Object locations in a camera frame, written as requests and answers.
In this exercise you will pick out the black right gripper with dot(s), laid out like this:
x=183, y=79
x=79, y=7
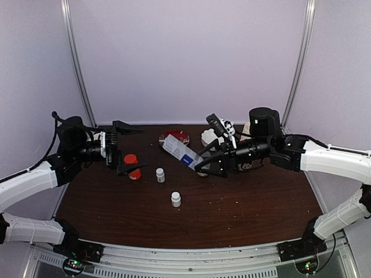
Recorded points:
x=226, y=156

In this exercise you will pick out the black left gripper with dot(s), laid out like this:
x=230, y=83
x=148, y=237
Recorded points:
x=113, y=155

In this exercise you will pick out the clear plastic pill organizer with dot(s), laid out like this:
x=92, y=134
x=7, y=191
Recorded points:
x=181, y=152

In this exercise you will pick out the small white pill bottle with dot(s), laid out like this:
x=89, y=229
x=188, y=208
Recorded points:
x=160, y=174

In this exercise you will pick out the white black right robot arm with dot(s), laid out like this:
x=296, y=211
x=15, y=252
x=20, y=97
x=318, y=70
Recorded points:
x=295, y=152

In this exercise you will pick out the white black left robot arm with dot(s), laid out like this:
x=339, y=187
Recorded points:
x=79, y=146

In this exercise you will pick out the orange pill bottle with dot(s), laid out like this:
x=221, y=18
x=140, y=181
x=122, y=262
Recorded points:
x=132, y=163

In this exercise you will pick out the white scalloped bowl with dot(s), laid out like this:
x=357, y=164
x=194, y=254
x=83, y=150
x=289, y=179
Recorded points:
x=208, y=136

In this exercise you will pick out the floral mug yellow inside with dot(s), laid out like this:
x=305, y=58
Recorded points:
x=246, y=166

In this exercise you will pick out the cream ribbed ceramic mug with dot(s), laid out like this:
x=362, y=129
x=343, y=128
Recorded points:
x=246, y=129

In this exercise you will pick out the front aluminium rail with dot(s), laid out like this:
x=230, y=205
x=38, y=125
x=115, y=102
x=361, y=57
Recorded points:
x=263, y=260

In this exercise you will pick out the left aluminium frame post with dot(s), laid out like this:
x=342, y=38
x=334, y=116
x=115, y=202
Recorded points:
x=67, y=18

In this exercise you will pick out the aluminium frame post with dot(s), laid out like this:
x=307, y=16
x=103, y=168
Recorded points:
x=303, y=50
x=67, y=18

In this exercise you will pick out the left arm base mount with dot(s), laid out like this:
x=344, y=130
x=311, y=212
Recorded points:
x=78, y=256

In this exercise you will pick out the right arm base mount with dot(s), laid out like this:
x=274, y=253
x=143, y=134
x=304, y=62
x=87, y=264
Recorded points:
x=303, y=253

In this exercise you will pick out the right aluminium frame post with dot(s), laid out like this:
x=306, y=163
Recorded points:
x=303, y=50

